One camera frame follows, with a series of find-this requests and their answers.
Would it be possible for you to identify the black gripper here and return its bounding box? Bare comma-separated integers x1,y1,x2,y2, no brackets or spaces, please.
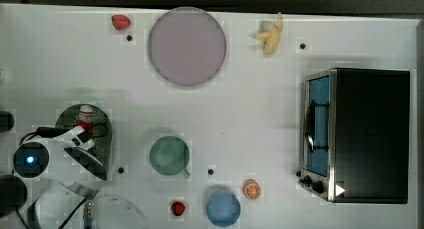
64,147,107,180

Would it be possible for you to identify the blue bowl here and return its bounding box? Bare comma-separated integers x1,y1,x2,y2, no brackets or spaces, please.
206,190,241,227

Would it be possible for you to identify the red ketchup bottle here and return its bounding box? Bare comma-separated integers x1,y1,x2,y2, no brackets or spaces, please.
76,104,94,139

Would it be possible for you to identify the green oval strainer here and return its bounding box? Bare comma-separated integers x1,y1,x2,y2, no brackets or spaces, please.
55,104,113,172

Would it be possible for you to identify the toaster oven with blue door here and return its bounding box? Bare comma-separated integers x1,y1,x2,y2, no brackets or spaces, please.
296,68,411,204

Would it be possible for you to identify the small red strawberry toy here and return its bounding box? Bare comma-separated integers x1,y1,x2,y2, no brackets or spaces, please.
171,201,186,217

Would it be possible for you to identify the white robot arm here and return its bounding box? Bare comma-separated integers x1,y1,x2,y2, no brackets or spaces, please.
13,139,150,229

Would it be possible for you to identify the peeled banana toy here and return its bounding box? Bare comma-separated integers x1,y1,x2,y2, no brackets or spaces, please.
255,12,284,55

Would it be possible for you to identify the orange slice toy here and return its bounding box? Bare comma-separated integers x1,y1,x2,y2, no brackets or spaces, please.
243,179,262,200

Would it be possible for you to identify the green mug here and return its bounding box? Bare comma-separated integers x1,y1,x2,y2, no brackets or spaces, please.
149,136,190,179

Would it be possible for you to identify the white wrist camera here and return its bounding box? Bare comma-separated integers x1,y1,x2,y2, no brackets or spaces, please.
53,126,95,151

